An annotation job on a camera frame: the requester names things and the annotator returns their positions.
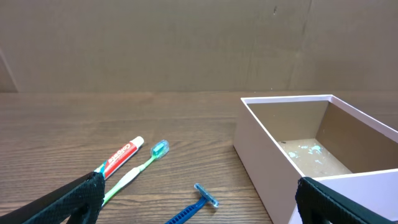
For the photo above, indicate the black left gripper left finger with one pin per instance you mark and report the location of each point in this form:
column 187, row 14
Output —
column 77, row 202

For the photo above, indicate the white cardboard box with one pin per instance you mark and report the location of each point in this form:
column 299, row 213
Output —
column 280, row 139

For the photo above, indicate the blue disposable razor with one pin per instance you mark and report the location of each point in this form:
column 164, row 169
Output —
column 190, row 210

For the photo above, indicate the green white toothbrush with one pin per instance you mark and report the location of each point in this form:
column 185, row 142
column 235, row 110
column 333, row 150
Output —
column 157, row 152

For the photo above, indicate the red white toothpaste tube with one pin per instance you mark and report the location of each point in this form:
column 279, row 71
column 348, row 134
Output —
column 120, row 157

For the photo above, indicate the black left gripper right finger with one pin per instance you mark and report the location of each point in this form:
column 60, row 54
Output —
column 318, row 204

